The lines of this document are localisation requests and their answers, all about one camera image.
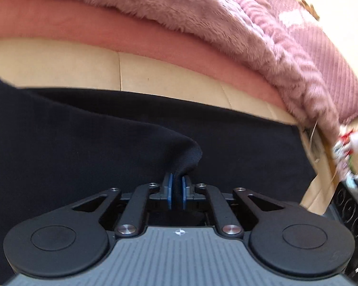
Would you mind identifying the white charging cable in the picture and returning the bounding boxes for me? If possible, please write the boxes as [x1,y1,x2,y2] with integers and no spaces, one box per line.
[308,120,320,153]

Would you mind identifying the fluffy pink blanket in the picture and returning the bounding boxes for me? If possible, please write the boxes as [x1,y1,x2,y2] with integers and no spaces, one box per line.
[0,0,350,138]

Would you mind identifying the black pants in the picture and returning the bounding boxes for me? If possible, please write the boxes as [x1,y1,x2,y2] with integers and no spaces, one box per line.
[0,80,316,284]

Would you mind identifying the salmon pink bed sheet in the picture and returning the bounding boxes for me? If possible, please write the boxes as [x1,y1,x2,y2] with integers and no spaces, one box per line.
[0,0,285,109]

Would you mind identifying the pink quilted headboard cover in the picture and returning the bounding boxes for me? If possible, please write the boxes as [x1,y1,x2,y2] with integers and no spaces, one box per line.
[267,0,358,125]

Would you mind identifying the small toy figurine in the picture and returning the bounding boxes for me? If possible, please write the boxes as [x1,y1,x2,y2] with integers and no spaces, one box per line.
[332,127,358,181]

